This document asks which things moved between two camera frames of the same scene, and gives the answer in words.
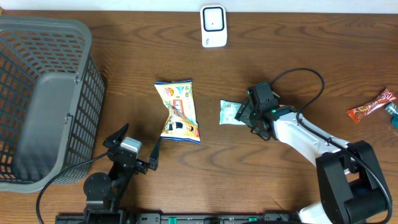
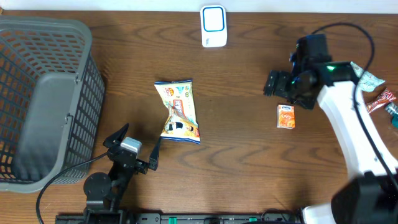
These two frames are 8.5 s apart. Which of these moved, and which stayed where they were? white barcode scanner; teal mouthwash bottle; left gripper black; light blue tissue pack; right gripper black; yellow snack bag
Moved: light blue tissue pack; right gripper black
Stayed: teal mouthwash bottle; left gripper black; yellow snack bag; white barcode scanner
